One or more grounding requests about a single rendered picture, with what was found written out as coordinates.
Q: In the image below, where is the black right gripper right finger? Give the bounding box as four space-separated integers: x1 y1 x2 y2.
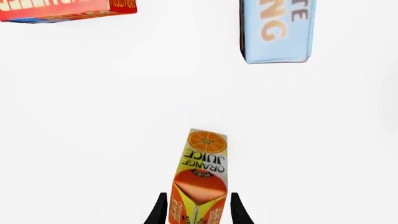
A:
230 192 256 224

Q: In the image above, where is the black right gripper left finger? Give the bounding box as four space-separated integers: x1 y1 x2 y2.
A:
143 192 169 224

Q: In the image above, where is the orange juice carton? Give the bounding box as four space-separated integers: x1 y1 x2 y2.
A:
168 128 229 224

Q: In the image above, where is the pale blue printed box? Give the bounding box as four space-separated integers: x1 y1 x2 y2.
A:
239 0 318 65

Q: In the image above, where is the red printed food box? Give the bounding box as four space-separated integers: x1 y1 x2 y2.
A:
0 0 138 24

